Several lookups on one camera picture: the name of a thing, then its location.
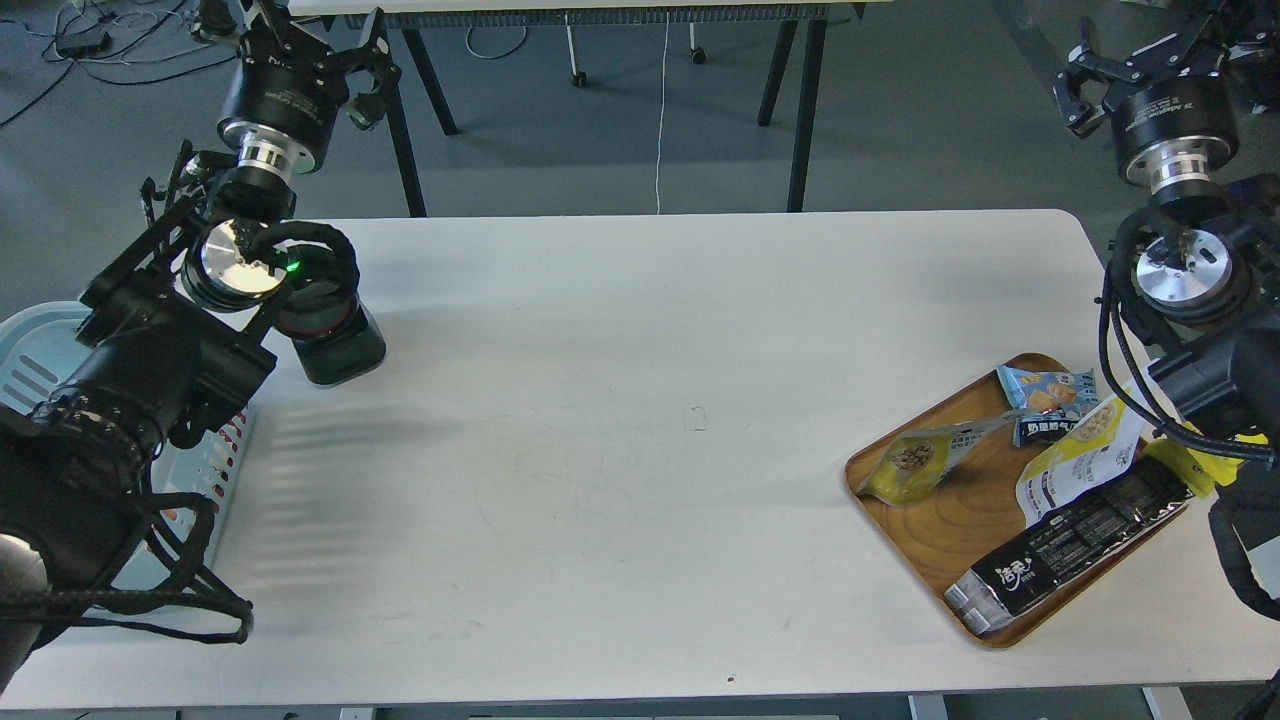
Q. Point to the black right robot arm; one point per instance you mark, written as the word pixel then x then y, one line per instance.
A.
pixel 1193 274

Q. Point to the light blue plastic basket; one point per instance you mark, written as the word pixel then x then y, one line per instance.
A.
pixel 35 365

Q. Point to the yellow green snack pouch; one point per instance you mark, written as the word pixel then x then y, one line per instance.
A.
pixel 915 462

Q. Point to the yellow white snack bag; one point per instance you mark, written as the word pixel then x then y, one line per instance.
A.
pixel 1098 449

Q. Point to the long black snack package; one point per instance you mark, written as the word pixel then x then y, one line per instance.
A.
pixel 1030 569

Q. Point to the blue snack packet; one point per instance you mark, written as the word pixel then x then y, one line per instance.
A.
pixel 1049 404

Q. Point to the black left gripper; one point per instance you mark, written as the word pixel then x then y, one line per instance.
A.
pixel 277 85

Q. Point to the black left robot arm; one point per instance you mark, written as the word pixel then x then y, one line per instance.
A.
pixel 221 249

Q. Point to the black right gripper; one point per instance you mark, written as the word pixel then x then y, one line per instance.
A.
pixel 1156 123

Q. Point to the yellow cartoon snack packet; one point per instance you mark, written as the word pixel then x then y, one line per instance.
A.
pixel 1202 473

